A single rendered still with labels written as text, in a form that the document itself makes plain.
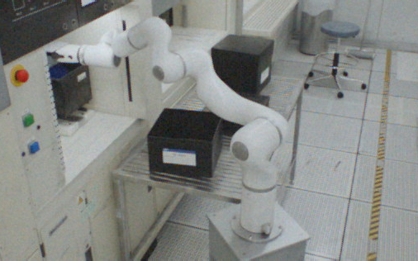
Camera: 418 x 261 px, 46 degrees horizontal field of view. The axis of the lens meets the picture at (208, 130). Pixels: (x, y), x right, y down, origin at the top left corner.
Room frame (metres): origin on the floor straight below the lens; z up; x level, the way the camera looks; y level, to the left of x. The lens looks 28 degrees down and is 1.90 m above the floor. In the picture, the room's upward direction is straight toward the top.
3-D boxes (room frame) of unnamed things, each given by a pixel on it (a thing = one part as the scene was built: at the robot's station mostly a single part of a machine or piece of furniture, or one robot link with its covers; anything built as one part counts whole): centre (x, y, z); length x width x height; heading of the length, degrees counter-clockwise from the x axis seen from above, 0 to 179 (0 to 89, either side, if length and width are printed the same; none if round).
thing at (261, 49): (2.68, -0.20, 0.89); 0.29 x 0.29 x 0.25; 66
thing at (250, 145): (1.37, -0.15, 1.07); 0.19 x 0.12 x 0.24; 140
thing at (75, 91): (1.99, 0.67, 1.08); 0.24 x 0.20 x 0.32; 160
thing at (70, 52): (1.95, 0.57, 1.21); 0.11 x 0.10 x 0.07; 70
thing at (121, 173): (2.25, -0.08, 0.38); 1.30 x 0.60 x 0.76; 161
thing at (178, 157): (1.85, 0.10, 0.85); 0.28 x 0.28 x 0.17; 79
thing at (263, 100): (2.20, -0.14, 0.83); 0.29 x 0.29 x 0.13; 73
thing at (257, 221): (1.39, -0.17, 0.85); 0.19 x 0.19 x 0.18
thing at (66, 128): (1.99, 0.67, 0.89); 0.22 x 0.21 x 0.04; 71
